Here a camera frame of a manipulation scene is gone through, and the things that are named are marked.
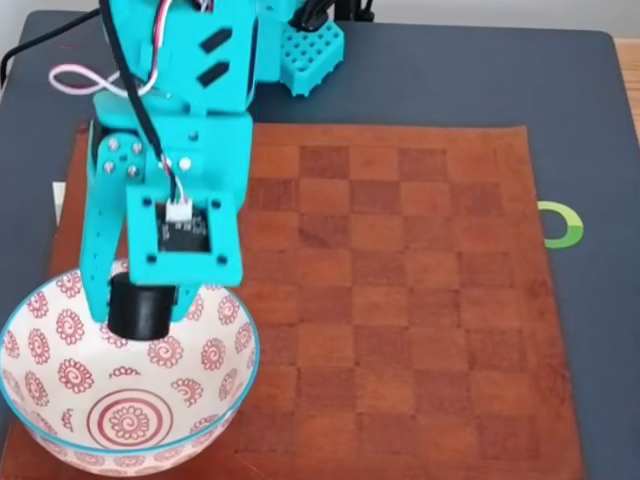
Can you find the black table clamp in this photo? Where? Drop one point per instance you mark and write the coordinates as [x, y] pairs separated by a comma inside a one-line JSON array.
[[357, 10]]

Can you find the black cylinder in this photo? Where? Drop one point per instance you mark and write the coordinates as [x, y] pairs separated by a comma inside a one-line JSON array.
[[140, 312]]

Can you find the turquoise camera box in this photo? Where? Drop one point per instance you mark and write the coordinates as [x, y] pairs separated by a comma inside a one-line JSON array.
[[180, 272]]

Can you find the brown leather chessboard mat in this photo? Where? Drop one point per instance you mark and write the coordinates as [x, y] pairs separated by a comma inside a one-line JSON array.
[[400, 300]]

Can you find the white bowl red flower pattern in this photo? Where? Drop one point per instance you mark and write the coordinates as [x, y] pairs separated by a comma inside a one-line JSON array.
[[150, 400]]

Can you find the white card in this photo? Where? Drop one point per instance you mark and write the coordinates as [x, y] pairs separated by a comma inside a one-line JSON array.
[[58, 200]]

